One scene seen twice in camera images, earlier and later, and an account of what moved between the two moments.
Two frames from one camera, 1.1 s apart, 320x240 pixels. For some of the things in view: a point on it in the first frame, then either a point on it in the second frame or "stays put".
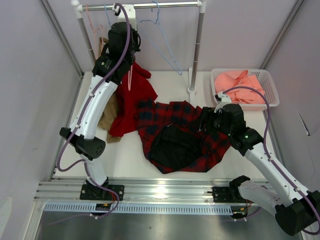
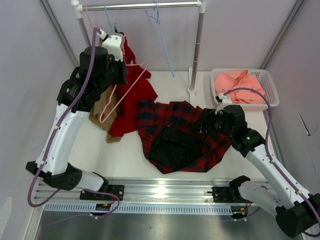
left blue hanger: (106, 13) stays put
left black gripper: (135, 36) → (121, 80)
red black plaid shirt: (171, 136) stays put
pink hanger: (129, 83) → (104, 114)
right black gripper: (208, 114) stays put
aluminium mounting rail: (138, 191) stays put
